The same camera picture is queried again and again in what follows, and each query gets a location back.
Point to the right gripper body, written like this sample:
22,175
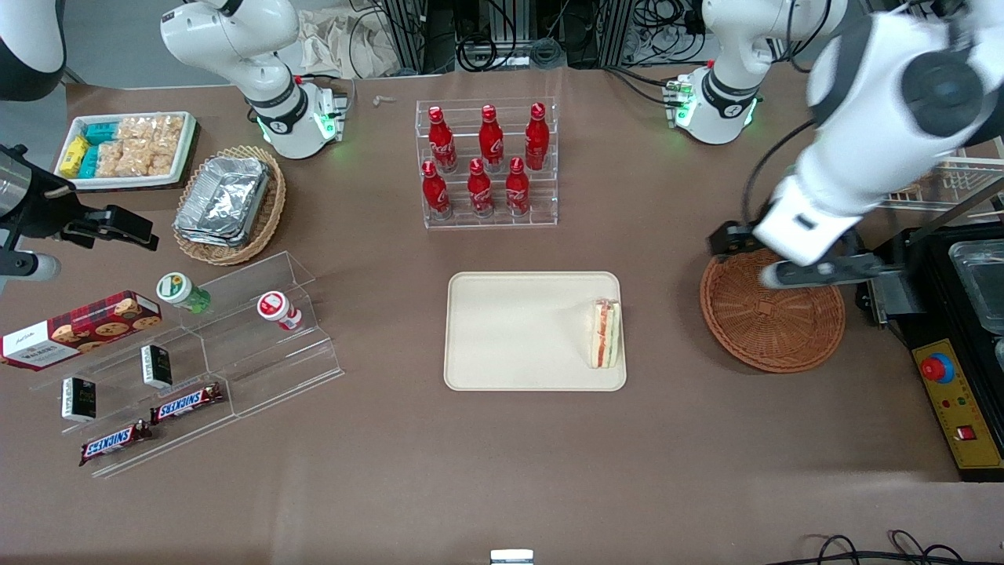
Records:
43,213

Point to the triangle sandwich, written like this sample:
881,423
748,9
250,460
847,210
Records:
605,333

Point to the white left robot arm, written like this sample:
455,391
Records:
878,118

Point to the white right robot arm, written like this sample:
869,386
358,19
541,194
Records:
235,39

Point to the white rectangular snack tray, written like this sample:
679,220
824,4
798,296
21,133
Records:
125,182

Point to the brown round wicker basket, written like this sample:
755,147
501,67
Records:
776,329

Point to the aluminium foil tray stack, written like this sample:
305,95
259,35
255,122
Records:
223,200

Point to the light oval wicker basket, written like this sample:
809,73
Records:
271,212

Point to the beige rectangular serving tray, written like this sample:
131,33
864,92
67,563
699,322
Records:
518,329

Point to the yellow snack packet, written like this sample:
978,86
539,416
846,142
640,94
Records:
74,155

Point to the teal snack packet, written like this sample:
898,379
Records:
89,162
100,133

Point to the rice cracker bag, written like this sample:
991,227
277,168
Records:
149,161
112,159
169,133
135,132

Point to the red tartan cookie box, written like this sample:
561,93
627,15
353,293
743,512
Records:
78,329

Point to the black appliance housing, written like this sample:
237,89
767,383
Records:
925,306

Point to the small black white box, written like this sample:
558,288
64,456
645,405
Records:
157,366
78,400

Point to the red emergency stop button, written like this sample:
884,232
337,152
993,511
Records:
938,368

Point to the clear glass container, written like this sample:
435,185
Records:
976,275

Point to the Snickers chocolate bar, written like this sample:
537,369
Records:
187,403
114,443

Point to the clear acrylic bottle rack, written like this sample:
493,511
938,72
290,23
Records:
549,212

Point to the yellow emergency stop panel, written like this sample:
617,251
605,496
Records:
969,404

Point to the clear acrylic stepped stand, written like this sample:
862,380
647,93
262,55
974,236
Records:
125,439
259,369

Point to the red Coca-Cola bottle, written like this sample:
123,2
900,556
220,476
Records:
518,188
536,140
435,192
491,140
480,190
441,141

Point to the beige crumpled cloth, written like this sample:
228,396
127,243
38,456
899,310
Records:
337,43

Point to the small beige clip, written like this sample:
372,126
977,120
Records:
384,100

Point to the aluminium equipment frame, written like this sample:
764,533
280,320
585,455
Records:
416,31

